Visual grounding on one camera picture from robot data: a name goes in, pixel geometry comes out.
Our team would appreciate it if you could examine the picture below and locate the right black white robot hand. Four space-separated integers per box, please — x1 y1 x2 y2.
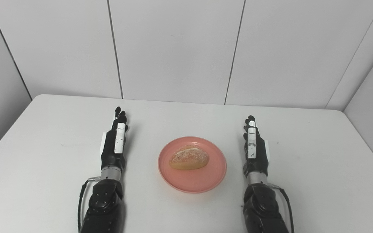
242 115 271 178

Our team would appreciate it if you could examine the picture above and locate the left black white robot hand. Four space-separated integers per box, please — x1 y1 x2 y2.
99 106 129 172

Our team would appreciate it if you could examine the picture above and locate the pink round plate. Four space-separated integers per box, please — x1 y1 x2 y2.
158 136 228 194

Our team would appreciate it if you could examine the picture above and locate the golden bread roll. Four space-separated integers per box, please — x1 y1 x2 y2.
169 144 210 171

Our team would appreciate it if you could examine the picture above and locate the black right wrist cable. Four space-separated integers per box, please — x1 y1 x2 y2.
267 183 296 233

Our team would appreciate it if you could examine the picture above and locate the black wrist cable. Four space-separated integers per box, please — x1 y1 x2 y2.
267 183 296 233
77 176 101 232

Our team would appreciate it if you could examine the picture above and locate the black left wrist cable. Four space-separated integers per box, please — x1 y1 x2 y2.
77 176 101 232

